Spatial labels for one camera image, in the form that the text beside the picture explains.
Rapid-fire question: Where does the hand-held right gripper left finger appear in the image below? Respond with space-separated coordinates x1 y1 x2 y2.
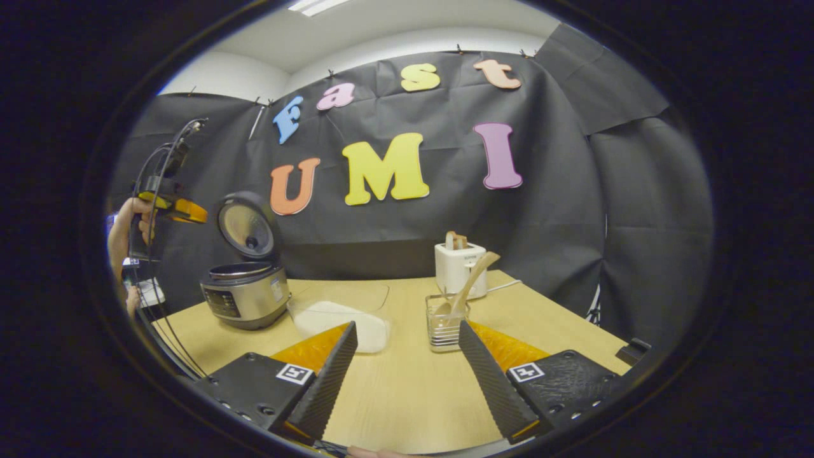
191 321 358 445

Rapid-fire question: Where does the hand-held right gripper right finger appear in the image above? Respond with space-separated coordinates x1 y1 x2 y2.
458 320 631 445

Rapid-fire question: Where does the clear chopstick holder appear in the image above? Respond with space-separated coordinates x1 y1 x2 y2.
425 294 471 352

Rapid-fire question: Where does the wooden spoon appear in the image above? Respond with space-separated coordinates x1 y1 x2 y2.
432 251 501 319

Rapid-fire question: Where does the silver black rice cooker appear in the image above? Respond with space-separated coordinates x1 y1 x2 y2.
200 191 292 330

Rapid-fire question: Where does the white side desk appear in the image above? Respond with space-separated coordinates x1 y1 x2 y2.
137 279 167 307

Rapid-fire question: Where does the clear plastic container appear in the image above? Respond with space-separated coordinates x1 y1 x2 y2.
287 282 392 354

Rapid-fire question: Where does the white toaster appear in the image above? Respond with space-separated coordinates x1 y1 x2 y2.
434 242 489 300

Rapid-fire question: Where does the black backdrop cloth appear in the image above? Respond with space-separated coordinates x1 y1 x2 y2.
108 22 716 357

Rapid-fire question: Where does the ceiling light panel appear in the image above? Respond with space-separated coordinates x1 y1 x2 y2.
287 0 350 17

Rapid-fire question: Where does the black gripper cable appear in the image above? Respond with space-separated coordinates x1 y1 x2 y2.
126 120 207 377

